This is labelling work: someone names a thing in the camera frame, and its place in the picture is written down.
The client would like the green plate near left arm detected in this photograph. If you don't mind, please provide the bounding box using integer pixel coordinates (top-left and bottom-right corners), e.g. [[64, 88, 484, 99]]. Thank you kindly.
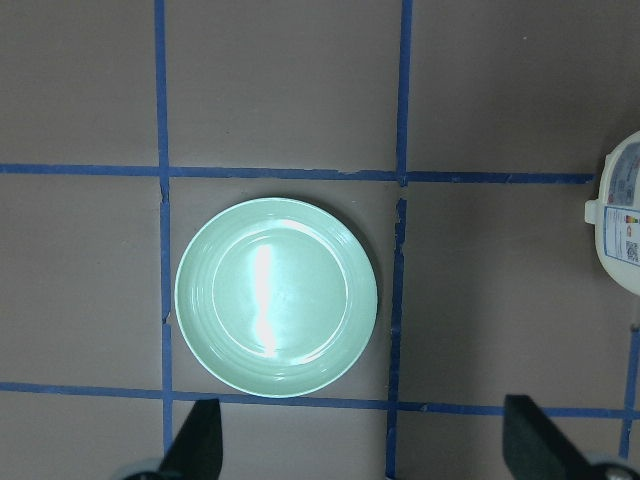
[[174, 198, 378, 398]]

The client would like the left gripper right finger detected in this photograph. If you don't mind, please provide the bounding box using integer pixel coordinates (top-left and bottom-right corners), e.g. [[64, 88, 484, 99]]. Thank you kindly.
[[502, 395, 594, 480]]

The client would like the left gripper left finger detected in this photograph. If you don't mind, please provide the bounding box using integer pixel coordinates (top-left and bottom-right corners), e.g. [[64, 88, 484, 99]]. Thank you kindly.
[[158, 399, 223, 480]]

